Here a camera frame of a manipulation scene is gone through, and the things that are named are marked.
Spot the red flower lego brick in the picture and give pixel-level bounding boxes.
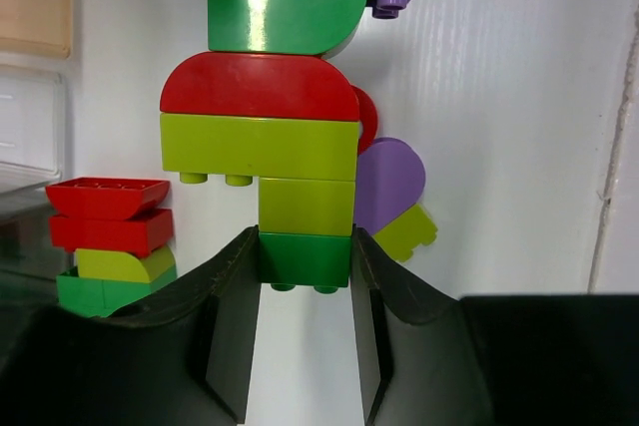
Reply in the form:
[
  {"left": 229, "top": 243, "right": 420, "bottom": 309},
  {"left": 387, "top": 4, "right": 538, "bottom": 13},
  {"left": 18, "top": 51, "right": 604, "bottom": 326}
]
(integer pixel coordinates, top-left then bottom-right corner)
[{"left": 351, "top": 86, "right": 378, "bottom": 155}]

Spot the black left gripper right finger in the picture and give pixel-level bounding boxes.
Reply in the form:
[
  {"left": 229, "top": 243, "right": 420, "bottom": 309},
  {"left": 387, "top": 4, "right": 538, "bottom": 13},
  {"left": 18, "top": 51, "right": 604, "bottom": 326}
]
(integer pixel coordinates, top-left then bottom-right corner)
[{"left": 350, "top": 228, "right": 638, "bottom": 425}]

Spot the purple rounded lego brick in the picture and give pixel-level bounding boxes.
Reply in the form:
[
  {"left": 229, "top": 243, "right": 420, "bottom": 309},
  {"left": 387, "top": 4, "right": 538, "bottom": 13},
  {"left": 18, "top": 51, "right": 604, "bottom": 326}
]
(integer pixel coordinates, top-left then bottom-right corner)
[{"left": 353, "top": 137, "right": 426, "bottom": 235}]

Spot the dark green lego brick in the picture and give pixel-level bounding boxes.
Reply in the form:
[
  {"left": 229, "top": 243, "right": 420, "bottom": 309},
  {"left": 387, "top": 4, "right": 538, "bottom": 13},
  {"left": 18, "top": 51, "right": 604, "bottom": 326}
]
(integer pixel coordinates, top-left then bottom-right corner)
[{"left": 258, "top": 231, "right": 351, "bottom": 293}]

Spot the clear transparent container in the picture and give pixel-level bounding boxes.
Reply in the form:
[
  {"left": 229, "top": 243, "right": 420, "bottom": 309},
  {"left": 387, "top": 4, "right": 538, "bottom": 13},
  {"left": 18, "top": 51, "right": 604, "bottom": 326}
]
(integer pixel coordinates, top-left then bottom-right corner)
[{"left": 1, "top": 65, "right": 68, "bottom": 196}]

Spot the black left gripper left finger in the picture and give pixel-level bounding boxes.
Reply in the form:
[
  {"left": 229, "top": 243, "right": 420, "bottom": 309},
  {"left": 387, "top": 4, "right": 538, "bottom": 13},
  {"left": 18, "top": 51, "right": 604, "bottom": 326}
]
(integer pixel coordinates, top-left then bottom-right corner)
[{"left": 1, "top": 227, "right": 260, "bottom": 425}]

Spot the smoky grey container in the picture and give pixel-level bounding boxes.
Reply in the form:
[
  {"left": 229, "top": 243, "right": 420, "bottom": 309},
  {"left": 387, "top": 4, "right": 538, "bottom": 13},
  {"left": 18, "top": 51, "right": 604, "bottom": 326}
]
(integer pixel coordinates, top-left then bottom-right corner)
[{"left": 1, "top": 189, "right": 77, "bottom": 360}]

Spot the lime green lego stack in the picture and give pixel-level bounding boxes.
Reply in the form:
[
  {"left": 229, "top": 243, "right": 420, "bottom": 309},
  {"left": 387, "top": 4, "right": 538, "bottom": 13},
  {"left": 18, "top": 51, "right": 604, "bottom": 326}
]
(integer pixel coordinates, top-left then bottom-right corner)
[{"left": 160, "top": 0, "right": 366, "bottom": 236}]

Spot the green red lego stack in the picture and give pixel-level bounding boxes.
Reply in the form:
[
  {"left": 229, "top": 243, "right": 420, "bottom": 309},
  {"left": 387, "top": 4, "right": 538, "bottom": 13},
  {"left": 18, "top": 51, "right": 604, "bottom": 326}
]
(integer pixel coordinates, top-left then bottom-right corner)
[{"left": 45, "top": 177, "right": 177, "bottom": 317}]

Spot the amber transparent container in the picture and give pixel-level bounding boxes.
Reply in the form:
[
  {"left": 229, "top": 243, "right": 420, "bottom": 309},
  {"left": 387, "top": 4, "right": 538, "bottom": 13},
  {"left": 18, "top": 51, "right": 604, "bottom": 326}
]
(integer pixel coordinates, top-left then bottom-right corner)
[{"left": 1, "top": 0, "right": 73, "bottom": 59}]

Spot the lime lego brick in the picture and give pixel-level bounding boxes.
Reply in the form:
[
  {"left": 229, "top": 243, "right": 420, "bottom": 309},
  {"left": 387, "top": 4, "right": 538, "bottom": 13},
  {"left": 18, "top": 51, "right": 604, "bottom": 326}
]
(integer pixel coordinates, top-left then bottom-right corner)
[{"left": 372, "top": 204, "right": 438, "bottom": 262}]

